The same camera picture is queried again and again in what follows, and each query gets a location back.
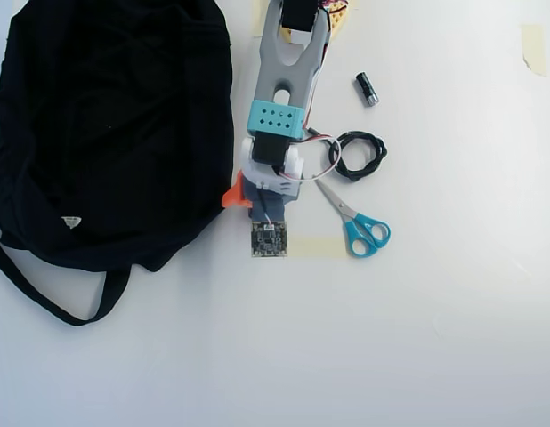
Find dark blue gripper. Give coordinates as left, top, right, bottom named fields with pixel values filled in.
left=222, top=172, right=299, bottom=223

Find black fabric bag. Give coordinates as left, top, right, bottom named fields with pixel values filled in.
left=0, top=0, right=236, bottom=328

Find long masking tape strip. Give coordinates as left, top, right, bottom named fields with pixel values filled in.
left=287, top=237, right=350, bottom=259

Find small black battery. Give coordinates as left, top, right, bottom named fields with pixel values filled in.
left=355, top=71, right=380, bottom=108

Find narrow masking tape strip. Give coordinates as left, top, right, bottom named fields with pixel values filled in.
left=252, top=0, right=271, bottom=38

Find yellow perforated base block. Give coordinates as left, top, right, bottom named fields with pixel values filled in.
left=279, top=0, right=351, bottom=45

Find torn masking tape strip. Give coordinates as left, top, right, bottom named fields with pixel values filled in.
left=521, top=22, right=547, bottom=76

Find thin black camera cable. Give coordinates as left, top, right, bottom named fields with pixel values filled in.
left=257, top=188, right=271, bottom=224

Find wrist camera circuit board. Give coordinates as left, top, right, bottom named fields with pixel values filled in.
left=249, top=220, right=290, bottom=260

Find red white black wire bundle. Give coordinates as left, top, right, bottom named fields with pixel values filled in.
left=279, top=132, right=344, bottom=184

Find black braided USB cable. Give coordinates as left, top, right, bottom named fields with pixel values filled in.
left=303, top=125, right=389, bottom=183

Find scissors with blue handles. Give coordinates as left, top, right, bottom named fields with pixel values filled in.
left=312, top=176, right=392, bottom=259

